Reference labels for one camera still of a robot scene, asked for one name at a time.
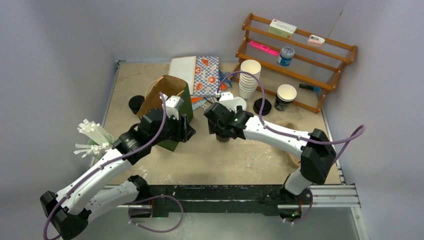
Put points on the white green box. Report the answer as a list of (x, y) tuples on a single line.
[(282, 29)]

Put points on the dark printed coffee cup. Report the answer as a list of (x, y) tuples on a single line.
[(285, 95)]

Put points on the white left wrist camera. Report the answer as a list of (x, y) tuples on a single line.
[(172, 106)]

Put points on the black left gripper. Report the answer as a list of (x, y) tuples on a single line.
[(184, 130)]

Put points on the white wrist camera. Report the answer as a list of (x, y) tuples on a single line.
[(172, 106), (227, 100)]

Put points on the white lid stack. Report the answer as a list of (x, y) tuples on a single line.
[(239, 101)]

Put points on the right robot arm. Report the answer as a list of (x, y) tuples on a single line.
[(312, 148)]

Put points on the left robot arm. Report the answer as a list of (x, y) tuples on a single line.
[(71, 209)]

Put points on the pink highlighter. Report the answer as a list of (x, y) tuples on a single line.
[(264, 48)]

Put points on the blue checkered bakery bag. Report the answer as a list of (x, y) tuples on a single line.
[(206, 76)]

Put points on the green paper bag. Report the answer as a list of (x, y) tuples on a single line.
[(169, 86)]

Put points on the orange paper bag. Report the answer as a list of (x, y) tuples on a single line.
[(196, 99)]

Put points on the dark blue marker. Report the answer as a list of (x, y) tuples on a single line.
[(309, 87)]

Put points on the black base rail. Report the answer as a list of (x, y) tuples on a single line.
[(267, 199)]

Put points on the wooden shelf rack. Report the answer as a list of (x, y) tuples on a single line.
[(325, 87)]

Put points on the wrapped white straws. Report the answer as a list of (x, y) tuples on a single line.
[(99, 140)]

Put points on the pink white small case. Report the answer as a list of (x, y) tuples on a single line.
[(316, 41)]

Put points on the dark takeout coffee cup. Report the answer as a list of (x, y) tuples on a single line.
[(222, 138)]

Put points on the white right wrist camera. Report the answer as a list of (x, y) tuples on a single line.
[(227, 100)]

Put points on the green straw holder cup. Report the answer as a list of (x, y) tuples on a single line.
[(98, 150)]

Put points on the blue lidded jar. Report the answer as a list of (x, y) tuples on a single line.
[(285, 56)]

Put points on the stack of white paper cups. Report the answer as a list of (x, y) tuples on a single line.
[(250, 72)]

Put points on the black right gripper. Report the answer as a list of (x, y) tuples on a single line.
[(213, 128)]

